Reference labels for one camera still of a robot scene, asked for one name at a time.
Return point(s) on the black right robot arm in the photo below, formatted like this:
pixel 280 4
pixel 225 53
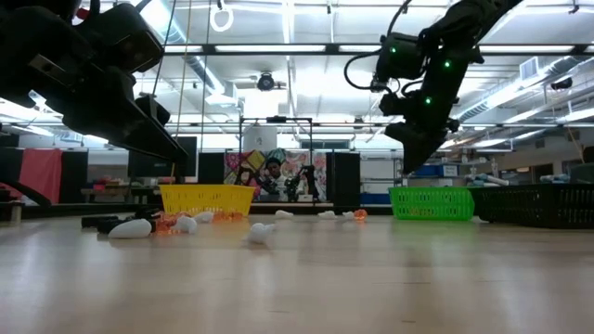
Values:
pixel 464 18

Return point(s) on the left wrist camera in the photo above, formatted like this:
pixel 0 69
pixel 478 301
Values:
pixel 130 46

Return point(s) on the black ceiling speaker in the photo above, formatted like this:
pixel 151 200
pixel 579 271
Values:
pixel 561 83

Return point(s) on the orange red cloth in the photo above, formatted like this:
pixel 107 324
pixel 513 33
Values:
pixel 41 176

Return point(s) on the person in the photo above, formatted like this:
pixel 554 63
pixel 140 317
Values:
pixel 275 169

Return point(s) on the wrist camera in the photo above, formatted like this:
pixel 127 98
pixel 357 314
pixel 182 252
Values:
pixel 130 46
pixel 394 104

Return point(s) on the yellow plastic basket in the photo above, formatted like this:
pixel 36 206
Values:
pixel 206 199

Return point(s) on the white ghost decoration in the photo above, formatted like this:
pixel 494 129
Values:
pixel 348 215
pixel 204 217
pixel 260 233
pixel 326 215
pixel 284 214
pixel 130 229
pixel 186 225

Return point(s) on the black ceiling camera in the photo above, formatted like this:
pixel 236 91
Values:
pixel 265 82

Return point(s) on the blue storage bin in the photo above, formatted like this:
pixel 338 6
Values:
pixel 427 170

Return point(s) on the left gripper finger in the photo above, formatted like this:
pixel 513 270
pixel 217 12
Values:
pixel 155 111
pixel 120 130

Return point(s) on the small black robot arm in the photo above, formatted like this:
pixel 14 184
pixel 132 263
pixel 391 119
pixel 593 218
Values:
pixel 301 183

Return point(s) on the blue crate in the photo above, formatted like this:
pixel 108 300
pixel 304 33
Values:
pixel 373 198

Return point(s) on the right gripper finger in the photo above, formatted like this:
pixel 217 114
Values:
pixel 417 153

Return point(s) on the tall black cabinet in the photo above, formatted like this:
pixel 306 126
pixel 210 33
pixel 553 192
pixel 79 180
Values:
pixel 343 181

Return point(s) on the green plastic basket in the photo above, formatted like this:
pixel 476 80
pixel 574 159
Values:
pixel 431 204

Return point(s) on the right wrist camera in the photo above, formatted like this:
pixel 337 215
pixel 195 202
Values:
pixel 394 104

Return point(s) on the black stand frame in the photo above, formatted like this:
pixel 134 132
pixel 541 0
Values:
pixel 276 119

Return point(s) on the white fabric roll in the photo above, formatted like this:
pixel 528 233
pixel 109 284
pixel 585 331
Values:
pixel 487 178

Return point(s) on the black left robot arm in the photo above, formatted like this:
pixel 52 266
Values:
pixel 37 7

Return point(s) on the black plastic basket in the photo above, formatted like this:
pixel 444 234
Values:
pixel 533 206

